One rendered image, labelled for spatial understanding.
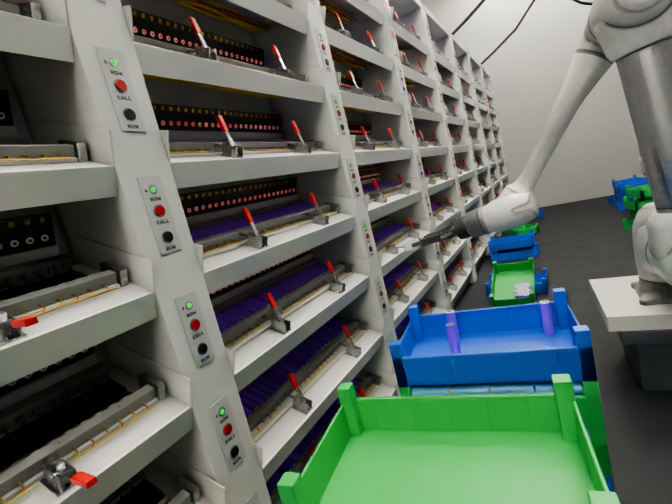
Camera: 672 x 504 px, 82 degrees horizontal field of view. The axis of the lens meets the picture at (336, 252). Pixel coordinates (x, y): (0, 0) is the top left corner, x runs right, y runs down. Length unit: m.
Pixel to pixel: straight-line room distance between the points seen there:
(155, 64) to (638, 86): 1.01
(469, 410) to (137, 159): 0.60
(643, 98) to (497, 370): 0.74
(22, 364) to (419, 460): 0.49
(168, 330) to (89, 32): 0.45
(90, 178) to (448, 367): 0.61
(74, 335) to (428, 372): 0.52
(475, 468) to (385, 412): 0.14
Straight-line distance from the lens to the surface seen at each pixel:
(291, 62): 1.30
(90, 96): 0.69
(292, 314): 0.95
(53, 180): 0.62
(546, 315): 0.83
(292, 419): 0.93
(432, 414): 0.60
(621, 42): 1.16
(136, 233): 0.65
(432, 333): 0.89
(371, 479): 0.56
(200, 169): 0.76
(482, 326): 0.87
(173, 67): 0.81
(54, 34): 0.71
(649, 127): 1.17
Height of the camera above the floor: 0.75
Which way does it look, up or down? 8 degrees down
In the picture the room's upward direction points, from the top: 14 degrees counter-clockwise
